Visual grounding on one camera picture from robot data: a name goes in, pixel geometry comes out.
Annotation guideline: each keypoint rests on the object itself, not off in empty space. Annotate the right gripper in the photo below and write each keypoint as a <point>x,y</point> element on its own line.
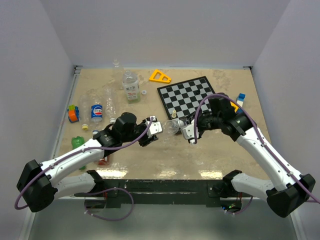
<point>188,118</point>

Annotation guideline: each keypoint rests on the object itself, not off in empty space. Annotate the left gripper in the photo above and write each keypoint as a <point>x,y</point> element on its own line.
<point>146,141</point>

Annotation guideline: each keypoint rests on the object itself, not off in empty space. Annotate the blue white slim bottle cap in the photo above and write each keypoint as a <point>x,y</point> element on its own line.
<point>180,123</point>

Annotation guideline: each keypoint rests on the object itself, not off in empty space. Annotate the clear slim bottle white cap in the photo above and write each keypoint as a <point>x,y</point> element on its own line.
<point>170,127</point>

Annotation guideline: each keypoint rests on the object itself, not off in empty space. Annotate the grapefruit tea bottle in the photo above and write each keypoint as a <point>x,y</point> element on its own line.
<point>130,83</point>

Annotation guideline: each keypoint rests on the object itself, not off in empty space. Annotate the clear Pocari bottle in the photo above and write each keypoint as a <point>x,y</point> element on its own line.
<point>118,71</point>

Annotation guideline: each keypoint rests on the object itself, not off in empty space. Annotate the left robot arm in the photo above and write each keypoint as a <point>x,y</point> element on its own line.
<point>42,183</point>

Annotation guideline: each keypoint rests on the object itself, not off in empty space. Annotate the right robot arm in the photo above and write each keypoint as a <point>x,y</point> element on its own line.
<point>284,191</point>

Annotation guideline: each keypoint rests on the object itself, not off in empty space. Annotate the red label tea bottle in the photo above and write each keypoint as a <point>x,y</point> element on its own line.
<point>104,161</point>

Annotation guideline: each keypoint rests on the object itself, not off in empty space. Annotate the Pepsi label bottle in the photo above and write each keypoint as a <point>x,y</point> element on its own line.
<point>96,109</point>

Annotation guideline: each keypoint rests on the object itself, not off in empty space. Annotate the green plastic bottle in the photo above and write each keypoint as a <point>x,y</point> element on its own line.
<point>77,142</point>

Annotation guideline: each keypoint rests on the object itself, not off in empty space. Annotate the clear bottle yellow cap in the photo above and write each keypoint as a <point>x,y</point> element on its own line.
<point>84,111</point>

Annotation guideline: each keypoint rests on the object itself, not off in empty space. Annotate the white chess piece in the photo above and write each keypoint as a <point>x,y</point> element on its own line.
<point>174,114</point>

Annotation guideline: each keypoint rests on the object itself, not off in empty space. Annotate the chessboard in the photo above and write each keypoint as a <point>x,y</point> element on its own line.
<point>182,96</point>

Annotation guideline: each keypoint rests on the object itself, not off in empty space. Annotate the yellow triangle toy far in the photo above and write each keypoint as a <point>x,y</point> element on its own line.
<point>159,77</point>

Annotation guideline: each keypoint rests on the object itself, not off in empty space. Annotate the yellow triangle toy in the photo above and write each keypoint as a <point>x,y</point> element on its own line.
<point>159,77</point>
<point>235,107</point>

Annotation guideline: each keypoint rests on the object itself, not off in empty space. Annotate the yellow triangle toy right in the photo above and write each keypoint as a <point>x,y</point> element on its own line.
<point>235,107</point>

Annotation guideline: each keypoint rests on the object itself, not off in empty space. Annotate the blue toy blocks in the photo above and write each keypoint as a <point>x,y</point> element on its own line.
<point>240,99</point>

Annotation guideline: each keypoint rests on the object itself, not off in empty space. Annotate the colourful toy car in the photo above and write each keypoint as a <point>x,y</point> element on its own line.
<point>73,113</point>

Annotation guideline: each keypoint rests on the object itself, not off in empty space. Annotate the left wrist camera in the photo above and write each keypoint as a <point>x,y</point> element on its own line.
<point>155,126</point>

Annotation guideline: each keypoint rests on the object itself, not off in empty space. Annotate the black table front rail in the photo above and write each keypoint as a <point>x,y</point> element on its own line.
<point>208,192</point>

